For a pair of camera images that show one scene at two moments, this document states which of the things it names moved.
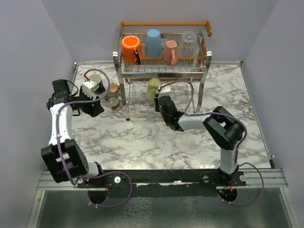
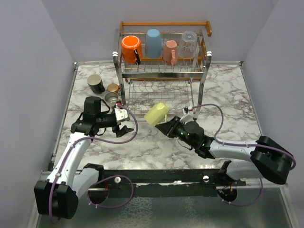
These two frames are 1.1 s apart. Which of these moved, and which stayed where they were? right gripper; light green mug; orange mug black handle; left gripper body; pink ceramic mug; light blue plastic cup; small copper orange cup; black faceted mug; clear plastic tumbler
Moved: left gripper body; light green mug; right gripper; black faceted mug
Stayed: clear plastic tumbler; light blue plastic cup; orange mug black handle; pink ceramic mug; small copper orange cup
